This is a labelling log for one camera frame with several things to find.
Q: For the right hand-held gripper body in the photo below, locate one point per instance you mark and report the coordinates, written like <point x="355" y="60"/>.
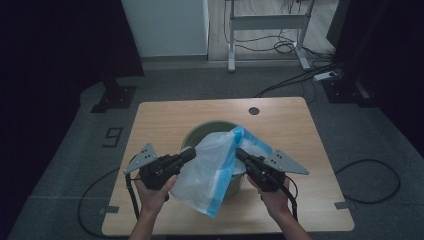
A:
<point x="266" y="175"/>

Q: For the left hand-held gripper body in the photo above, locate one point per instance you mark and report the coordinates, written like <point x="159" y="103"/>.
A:
<point x="158" y="171"/>

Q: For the translucent blue-edged plastic bag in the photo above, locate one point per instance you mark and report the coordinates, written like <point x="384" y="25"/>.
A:
<point x="200" y="176"/>

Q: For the green plastic trash bin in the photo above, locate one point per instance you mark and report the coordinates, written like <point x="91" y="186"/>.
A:
<point x="203" y="131"/>

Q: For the person's left hand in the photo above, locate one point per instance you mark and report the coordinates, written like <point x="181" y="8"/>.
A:
<point x="151" y="200"/>

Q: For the person's right hand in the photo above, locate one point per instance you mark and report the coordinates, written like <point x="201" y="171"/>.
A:
<point x="276" y="203"/>

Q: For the grey tape piece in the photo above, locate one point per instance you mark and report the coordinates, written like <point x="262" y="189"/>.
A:
<point x="108" y="209"/>
<point x="341" y="205"/>

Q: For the black stand base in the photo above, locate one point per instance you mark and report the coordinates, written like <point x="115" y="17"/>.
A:
<point x="116" y="96"/>
<point x="343" y="91"/>

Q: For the white power strip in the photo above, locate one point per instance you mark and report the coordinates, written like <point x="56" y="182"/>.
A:
<point x="325" y="76"/>

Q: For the white cabinet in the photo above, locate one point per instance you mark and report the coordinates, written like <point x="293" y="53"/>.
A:
<point x="166" y="26"/>

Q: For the black curtain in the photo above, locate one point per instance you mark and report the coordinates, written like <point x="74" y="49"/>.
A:
<point x="66" y="33"/>
<point x="383" y="50"/>

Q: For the white desk frame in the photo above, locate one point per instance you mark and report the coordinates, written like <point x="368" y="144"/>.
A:
<point x="266" y="22"/>

